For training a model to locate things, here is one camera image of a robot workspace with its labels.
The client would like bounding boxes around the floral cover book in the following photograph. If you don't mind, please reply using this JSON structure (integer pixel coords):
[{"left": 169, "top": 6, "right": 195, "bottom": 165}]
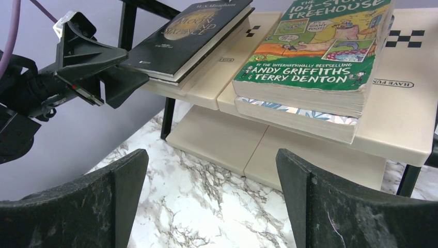
[{"left": 234, "top": 97, "right": 360, "bottom": 144}]

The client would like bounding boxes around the black Moon and Sixpence book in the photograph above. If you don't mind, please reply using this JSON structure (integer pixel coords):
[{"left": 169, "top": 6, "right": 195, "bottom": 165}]
[{"left": 119, "top": 1, "right": 252, "bottom": 84}]

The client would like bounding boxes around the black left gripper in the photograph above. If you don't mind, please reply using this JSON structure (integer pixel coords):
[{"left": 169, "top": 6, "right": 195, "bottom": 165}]
[{"left": 37, "top": 12, "right": 149, "bottom": 113}]

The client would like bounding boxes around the green 65-storey treehouse book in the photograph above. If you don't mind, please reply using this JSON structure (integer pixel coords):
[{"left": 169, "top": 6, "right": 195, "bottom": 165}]
[{"left": 141, "top": 17, "right": 250, "bottom": 96}]

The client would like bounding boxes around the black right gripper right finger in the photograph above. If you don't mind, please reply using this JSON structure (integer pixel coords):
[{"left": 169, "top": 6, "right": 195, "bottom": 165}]
[{"left": 276, "top": 148, "right": 437, "bottom": 247}]

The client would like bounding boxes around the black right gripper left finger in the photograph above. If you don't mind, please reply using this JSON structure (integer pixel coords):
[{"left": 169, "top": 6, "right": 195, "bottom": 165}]
[{"left": 1, "top": 149, "right": 149, "bottom": 247}]

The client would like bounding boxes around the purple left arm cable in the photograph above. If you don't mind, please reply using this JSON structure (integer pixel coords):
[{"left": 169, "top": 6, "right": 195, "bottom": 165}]
[{"left": 0, "top": 0, "right": 59, "bottom": 80}]

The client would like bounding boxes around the green 104-storey treehouse book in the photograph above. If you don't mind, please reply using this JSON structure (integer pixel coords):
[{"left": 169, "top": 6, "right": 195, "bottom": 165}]
[{"left": 232, "top": 0, "right": 395, "bottom": 118}]

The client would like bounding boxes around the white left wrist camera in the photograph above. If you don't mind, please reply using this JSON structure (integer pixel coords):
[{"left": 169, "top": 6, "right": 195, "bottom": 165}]
[{"left": 52, "top": 10, "right": 77, "bottom": 40}]

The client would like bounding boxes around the beige black three-tier shelf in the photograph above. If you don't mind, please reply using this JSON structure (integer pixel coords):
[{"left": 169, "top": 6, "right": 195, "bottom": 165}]
[{"left": 118, "top": 0, "right": 438, "bottom": 198}]

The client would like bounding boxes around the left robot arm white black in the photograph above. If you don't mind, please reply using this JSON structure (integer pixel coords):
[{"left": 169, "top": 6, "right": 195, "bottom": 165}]
[{"left": 1, "top": 11, "right": 149, "bottom": 163}]

